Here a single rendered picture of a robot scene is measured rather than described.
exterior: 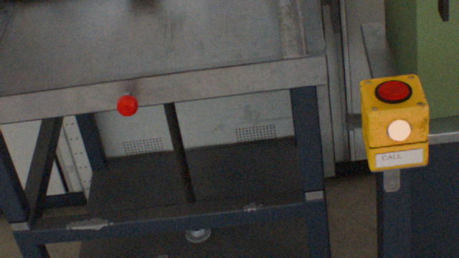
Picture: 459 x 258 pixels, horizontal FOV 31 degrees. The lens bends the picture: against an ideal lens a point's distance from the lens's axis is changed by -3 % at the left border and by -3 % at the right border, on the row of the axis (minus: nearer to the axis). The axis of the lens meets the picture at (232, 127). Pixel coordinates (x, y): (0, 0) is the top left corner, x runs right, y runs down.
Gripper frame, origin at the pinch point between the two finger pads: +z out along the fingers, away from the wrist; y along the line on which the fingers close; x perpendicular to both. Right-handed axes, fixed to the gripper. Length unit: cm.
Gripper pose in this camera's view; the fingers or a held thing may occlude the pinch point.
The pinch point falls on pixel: (389, 13)
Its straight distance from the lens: 103.6
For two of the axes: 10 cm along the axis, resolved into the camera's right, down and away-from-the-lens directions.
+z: 1.3, 7.9, 6.0
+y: -9.9, 1.1, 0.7
